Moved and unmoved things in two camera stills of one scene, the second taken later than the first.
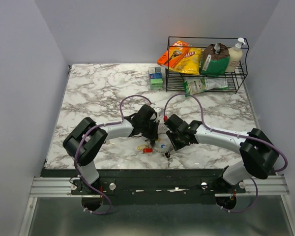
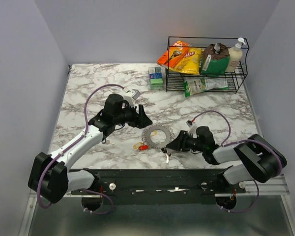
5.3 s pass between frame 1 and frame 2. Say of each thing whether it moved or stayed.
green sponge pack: stayed
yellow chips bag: stayed
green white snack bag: stayed
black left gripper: moved
